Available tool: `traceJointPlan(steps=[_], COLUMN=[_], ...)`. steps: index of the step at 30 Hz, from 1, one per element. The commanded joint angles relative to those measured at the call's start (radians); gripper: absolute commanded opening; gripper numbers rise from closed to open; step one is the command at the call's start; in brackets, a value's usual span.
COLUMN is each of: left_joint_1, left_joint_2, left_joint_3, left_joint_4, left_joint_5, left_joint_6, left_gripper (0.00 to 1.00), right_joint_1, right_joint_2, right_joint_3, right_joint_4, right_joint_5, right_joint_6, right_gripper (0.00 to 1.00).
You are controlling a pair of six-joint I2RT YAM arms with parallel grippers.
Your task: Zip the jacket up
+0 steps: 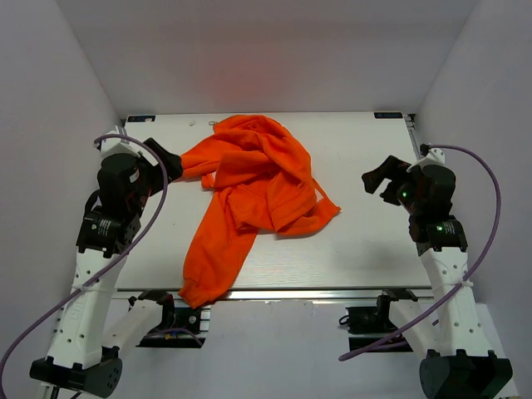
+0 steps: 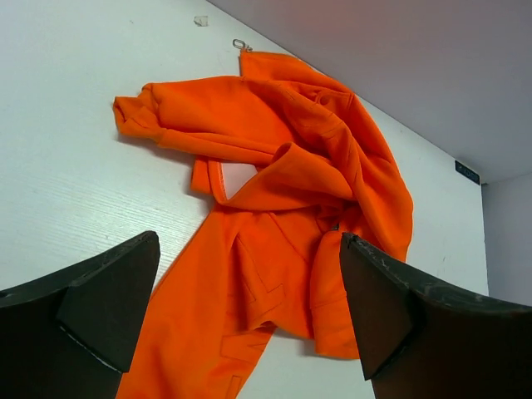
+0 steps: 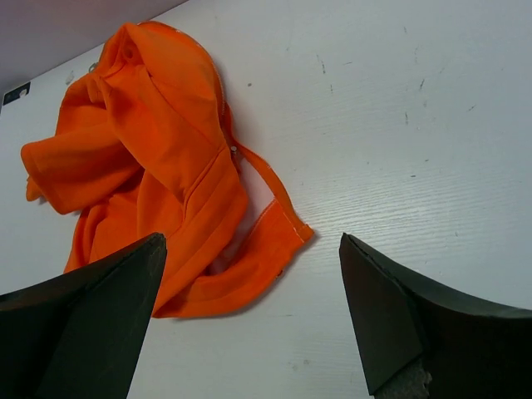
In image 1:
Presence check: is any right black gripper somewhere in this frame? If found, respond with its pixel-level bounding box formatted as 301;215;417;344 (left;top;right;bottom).
362;155;424;215

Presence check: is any orange zip jacket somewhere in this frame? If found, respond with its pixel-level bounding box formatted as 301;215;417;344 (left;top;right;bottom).
179;115;341;308

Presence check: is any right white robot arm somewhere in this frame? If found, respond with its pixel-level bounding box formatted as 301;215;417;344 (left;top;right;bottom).
362;151;513;398

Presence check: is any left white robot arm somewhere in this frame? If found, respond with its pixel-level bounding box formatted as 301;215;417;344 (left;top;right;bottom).
30;134;183;398

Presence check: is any right blue table label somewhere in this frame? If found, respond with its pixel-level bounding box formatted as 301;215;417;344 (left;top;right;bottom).
373;111;403;119

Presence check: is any blue table label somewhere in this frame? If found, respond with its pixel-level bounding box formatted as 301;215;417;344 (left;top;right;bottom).
373;111;403;119
126;115;155;123

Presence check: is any left blue table label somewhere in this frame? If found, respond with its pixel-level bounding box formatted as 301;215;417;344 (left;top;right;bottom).
126;115;155;123

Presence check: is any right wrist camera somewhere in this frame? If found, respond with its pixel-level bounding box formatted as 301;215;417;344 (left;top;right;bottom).
407;144;446;173

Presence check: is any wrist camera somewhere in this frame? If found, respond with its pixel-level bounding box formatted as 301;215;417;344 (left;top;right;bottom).
93;129;141;158
407;144;446;173

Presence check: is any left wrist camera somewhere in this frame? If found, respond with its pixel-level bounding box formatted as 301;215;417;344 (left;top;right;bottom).
93;129;141;158

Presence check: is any aluminium table edge rail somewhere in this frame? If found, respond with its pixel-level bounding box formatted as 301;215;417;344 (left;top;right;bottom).
114;286;436;302

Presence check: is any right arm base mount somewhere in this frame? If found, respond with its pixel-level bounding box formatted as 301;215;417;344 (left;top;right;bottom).
338;288;418;351

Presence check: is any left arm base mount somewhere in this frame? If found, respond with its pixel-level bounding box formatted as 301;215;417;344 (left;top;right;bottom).
128;289;205;349

